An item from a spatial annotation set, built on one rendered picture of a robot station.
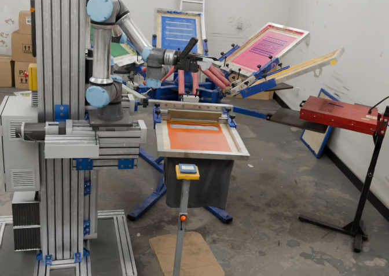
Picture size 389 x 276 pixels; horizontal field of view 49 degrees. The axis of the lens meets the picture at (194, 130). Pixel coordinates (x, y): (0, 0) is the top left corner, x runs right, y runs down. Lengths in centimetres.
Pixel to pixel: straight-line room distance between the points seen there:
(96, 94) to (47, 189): 80
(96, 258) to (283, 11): 556
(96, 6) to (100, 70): 30
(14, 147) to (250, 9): 548
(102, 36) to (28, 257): 160
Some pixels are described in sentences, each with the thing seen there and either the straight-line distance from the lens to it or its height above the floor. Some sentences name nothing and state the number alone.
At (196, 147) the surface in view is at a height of 96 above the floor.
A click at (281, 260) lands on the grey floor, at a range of 355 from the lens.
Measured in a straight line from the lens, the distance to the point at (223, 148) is 286.
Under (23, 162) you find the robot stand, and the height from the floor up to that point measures 95.
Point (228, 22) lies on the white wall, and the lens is 731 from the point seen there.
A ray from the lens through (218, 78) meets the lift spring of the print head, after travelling 391.
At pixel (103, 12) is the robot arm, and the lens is 204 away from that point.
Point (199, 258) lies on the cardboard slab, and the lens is 336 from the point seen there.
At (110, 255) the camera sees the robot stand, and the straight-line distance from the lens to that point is 303.
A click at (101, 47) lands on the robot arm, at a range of 210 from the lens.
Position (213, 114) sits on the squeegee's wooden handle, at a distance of 320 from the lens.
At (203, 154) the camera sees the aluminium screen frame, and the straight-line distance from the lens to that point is 267.
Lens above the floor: 208
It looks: 21 degrees down
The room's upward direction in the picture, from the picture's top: 6 degrees clockwise
